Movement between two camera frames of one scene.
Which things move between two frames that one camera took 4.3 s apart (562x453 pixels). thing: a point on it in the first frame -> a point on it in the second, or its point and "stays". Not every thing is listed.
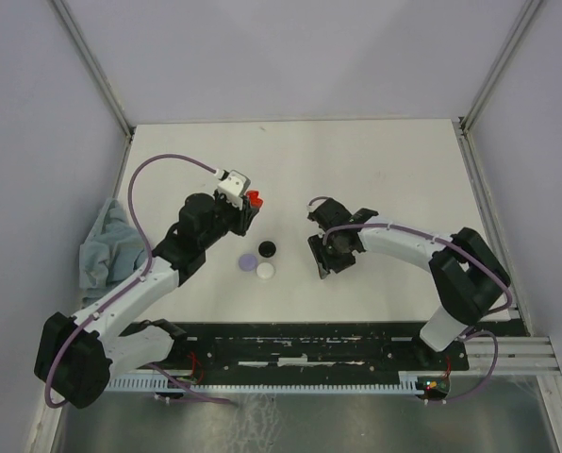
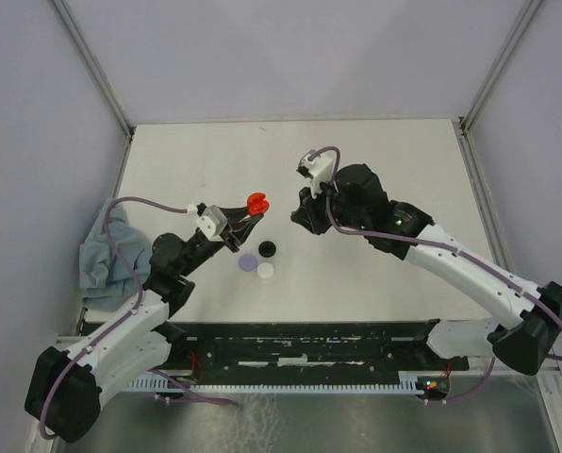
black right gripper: (323, 261) -> (307, 211)
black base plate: (244, 348) stays
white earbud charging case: (265, 271) stays
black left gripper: (244, 217) -> (238, 230)
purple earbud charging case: (247, 261) stays
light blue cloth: (110, 252) stays
